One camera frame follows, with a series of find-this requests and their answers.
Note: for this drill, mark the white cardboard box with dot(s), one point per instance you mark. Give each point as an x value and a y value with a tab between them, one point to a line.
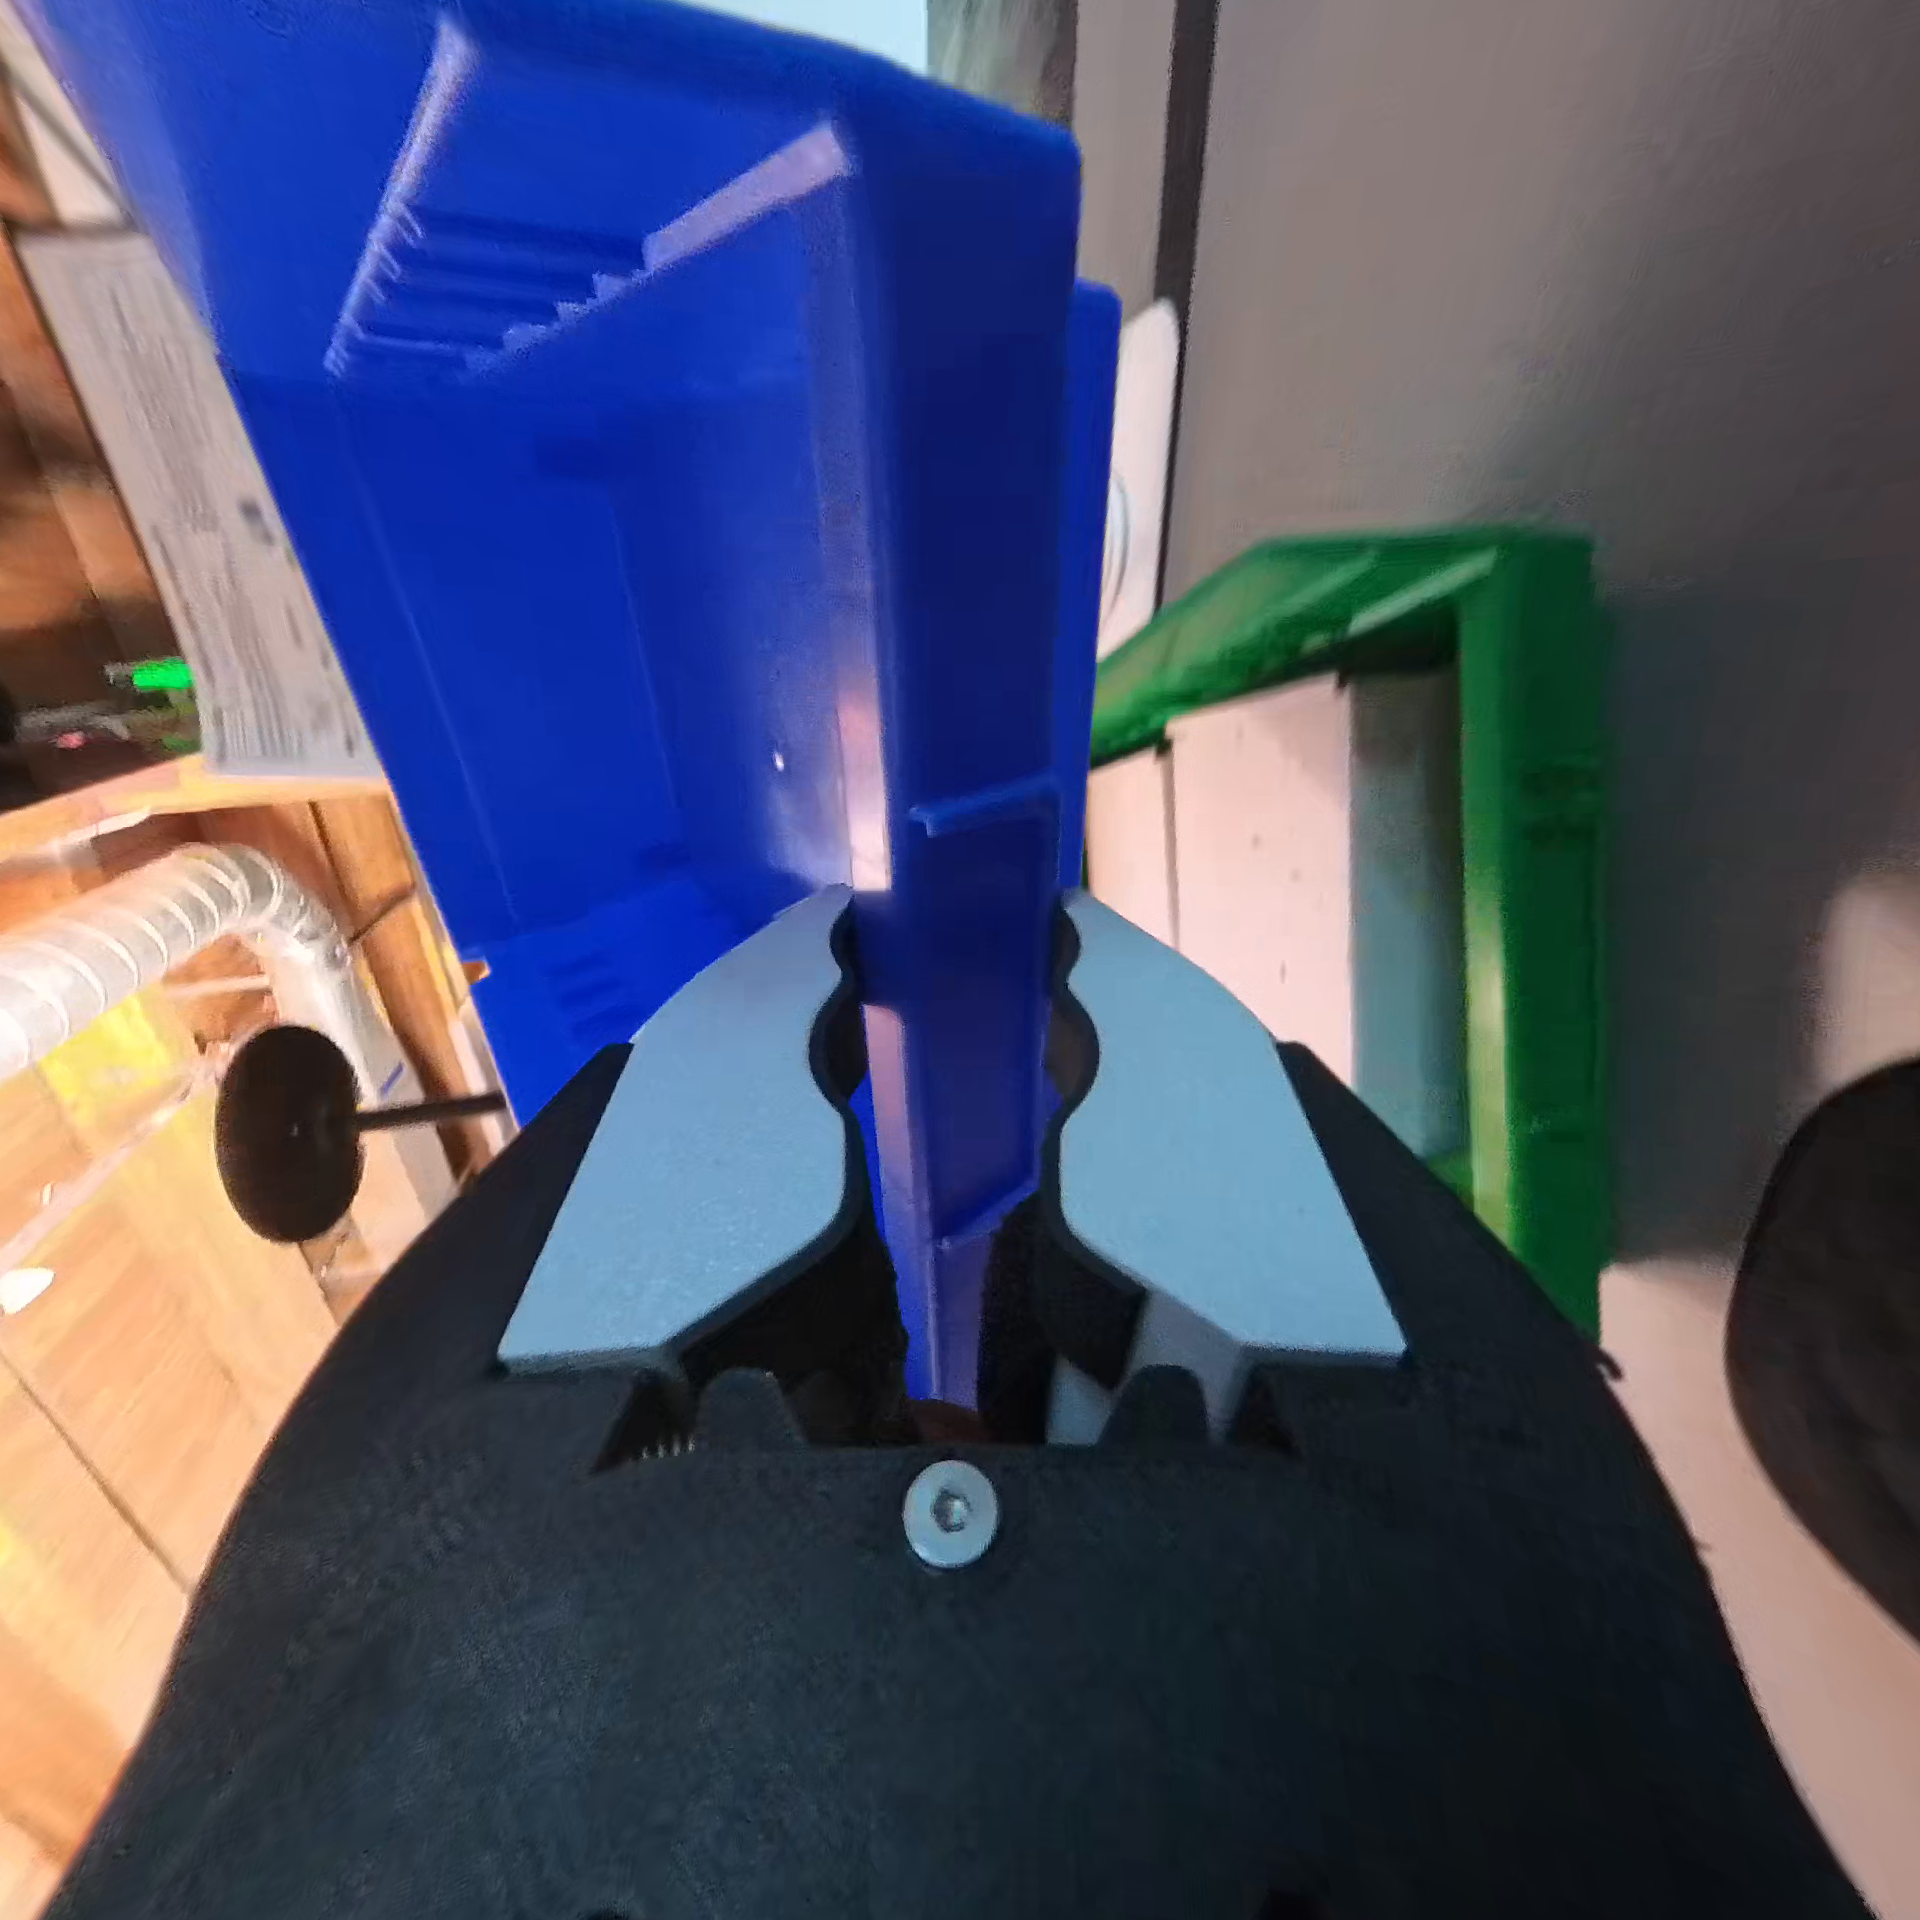
1263	898

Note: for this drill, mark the grey desk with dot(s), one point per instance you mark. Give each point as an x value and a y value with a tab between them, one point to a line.
1501	301

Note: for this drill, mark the blue plastic bin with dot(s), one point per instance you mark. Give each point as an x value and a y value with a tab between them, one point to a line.
523	599

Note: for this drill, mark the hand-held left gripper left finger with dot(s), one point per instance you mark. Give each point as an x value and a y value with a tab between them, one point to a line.
690	1187

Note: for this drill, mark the white panel with paper sheet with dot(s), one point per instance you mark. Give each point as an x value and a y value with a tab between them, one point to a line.
210	523

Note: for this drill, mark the black textured wrist pad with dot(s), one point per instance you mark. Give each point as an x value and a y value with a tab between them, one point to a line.
1831	1337

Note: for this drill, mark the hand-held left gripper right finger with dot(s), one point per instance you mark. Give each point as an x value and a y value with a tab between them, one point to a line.
1216	1187

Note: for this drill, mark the black round knob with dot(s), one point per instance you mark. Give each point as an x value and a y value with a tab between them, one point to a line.
284	1133

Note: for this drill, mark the green plastic bin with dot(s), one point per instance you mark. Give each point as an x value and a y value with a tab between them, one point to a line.
1529	898

